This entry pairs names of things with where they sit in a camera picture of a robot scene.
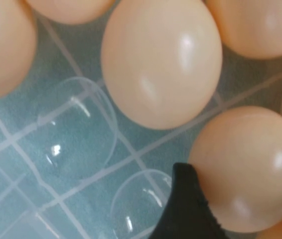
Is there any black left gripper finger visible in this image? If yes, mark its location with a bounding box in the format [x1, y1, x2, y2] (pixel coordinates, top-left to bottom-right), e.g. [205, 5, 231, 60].
[153, 163, 229, 239]

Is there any clear plastic egg box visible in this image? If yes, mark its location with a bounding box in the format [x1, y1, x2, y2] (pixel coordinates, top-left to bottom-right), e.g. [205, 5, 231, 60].
[0, 0, 282, 239]

